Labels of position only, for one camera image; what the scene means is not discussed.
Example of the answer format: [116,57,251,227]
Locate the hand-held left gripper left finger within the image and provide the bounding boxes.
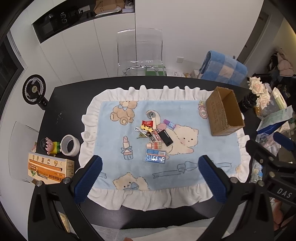
[28,155,104,241]

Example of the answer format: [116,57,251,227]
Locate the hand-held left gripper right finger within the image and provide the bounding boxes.
[198,155,276,241]

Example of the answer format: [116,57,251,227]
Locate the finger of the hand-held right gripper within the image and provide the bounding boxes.
[246,138,276,178]
[273,132,296,160]

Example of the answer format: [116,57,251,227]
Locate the brown cardboard box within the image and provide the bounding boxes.
[205,86,245,136]

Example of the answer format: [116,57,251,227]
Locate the black rectangular case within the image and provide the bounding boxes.
[159,129,173,146]

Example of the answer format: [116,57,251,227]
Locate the white cable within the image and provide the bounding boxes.
[134,127,149,137]

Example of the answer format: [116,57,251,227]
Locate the clear plastic bag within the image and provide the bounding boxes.
[250,134,279,184]

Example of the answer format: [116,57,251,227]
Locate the clear tape roll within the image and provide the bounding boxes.
[60,134,81,157]

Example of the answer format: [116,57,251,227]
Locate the white green tube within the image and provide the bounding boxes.
[271,88,287,109]

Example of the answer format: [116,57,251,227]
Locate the orange white carton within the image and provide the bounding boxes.
[27,152,75,185]

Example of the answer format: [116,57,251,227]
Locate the black ribbed vase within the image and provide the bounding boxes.
[240,94,257,111]

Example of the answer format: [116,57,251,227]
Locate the blue printed blanket white ruffle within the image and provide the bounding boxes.
[79,85,251,211]

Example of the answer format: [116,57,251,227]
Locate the cartoon doll figurine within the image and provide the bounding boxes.
[40,137,62,155]

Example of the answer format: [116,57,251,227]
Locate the cream artificial flowers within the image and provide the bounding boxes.
[247,76,271,110]

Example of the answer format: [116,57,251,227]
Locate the pink clothing pile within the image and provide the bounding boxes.
[276,47,293,77]

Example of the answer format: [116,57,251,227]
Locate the blue checkered folded blanket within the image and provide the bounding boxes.
[199,50,248,86]

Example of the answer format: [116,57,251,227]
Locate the black desk fan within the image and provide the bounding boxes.
[22,74,49,111]

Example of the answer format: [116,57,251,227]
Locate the green box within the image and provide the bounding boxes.
[145,68,166,77]

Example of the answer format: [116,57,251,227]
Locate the clear plastic chair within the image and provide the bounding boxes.
[116,28,167,77]

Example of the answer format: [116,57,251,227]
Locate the black built-in oven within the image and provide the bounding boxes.
[32,7,93,44]

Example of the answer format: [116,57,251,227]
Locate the brown bag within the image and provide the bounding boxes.
[93,0,123,15]

